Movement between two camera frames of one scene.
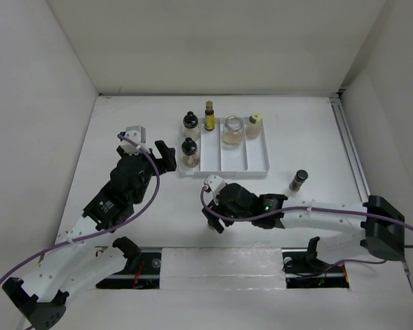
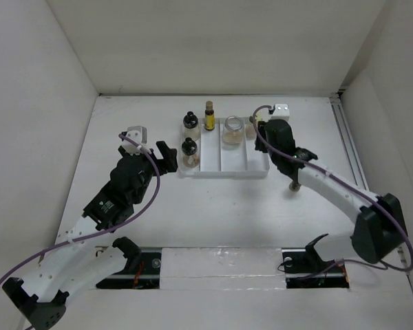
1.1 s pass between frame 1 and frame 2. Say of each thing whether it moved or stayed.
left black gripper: stayed
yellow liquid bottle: stayed
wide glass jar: stayed
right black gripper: moved
